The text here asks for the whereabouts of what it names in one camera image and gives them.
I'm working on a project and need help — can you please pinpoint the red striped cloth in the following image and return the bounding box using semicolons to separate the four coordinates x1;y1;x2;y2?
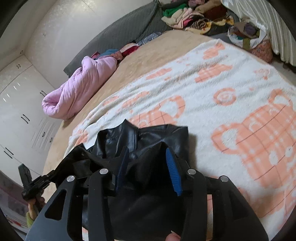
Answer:
119;44;139;57

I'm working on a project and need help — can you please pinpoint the bag of mixed cloths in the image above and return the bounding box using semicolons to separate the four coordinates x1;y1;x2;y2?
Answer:
227;22;274;63

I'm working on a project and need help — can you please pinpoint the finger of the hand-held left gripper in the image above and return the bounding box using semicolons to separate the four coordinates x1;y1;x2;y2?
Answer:
40;170;59;186

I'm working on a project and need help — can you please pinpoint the blue floral cloth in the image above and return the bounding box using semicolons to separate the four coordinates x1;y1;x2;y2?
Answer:
137;32;163;46

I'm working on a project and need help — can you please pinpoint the person's left hand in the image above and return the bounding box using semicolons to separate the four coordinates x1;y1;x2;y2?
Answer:
28;197;46;218

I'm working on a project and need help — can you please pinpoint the pile of folded clothes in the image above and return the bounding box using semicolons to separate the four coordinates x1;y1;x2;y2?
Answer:
161;0;236;36

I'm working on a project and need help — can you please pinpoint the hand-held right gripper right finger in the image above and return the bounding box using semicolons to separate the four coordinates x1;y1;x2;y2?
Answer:
165;147;270;241

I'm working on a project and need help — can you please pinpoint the grey padded headboard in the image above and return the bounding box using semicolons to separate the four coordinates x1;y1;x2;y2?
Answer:
63;0;173;78

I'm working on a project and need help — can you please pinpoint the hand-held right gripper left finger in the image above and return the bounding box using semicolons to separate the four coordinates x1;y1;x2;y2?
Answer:
25;146;130;241

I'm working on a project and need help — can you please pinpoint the pink quilt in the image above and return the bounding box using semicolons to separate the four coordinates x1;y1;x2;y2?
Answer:
42;56;119;120

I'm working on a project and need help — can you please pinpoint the white wardrobe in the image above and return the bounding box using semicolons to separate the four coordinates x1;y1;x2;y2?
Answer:
0;54;63;180

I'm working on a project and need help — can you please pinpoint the white curtain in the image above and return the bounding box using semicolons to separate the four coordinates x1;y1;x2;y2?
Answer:
221;0;290;65

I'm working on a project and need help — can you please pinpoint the black leather jacket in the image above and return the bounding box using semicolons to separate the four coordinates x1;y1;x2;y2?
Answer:
50;119;208;241

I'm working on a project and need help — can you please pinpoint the white orange printed blanket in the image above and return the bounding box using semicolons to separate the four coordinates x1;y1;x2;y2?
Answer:
63;38;296;241

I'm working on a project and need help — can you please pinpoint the person's left forearm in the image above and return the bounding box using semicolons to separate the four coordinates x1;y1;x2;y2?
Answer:
25;211;39;229

